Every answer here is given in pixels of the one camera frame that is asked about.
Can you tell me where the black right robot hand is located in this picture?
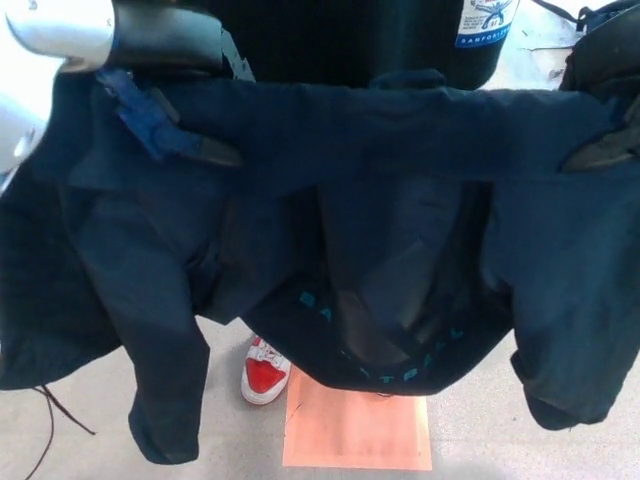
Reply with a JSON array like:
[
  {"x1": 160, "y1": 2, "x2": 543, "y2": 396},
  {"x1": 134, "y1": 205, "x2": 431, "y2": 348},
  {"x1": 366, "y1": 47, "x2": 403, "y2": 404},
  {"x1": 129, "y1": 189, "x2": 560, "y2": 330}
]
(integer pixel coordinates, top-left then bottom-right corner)
[{"x1": 558, "y1": 7, "x2": 640, "y2": 175}]

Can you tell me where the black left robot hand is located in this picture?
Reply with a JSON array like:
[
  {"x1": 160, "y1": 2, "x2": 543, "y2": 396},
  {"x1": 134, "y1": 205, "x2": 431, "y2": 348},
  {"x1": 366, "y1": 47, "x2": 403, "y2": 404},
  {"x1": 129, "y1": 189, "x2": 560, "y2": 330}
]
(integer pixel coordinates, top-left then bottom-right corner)
[{"x1": 97, "y1": 0, "x2": 244, "y2": 169}]

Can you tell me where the red white right sneaker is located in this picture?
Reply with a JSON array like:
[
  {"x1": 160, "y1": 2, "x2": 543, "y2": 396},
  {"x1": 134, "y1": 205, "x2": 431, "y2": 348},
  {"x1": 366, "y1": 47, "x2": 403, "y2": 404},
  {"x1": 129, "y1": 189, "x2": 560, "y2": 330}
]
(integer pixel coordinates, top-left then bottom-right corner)
[{"x1": 241, "y1": 335, "x2": 292, "y2": 406}]

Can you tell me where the orange floor mat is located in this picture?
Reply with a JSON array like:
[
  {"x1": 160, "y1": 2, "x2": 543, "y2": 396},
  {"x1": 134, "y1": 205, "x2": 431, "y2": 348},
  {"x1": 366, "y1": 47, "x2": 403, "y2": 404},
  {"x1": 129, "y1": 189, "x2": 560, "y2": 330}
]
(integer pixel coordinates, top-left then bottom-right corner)
[{"x1": 282, "y1": 367, "x2": 432, "y2": 471}]

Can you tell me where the black printed shirt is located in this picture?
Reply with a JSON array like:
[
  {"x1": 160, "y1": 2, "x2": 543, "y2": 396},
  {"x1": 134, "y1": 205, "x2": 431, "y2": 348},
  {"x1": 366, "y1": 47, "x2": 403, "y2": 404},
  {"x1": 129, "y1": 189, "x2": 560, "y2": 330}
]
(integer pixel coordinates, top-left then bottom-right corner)
[{"x1": 219, "y1": 0, "x2": 521, "y2": 90}]

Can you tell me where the dark teal coat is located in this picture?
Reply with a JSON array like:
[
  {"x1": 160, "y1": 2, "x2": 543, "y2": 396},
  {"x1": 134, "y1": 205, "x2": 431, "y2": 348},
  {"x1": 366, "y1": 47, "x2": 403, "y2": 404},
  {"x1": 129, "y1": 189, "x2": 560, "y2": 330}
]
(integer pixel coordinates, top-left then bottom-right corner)
[{"x1": 0, "y1": 67, "x2": 640, "y2": 466}]

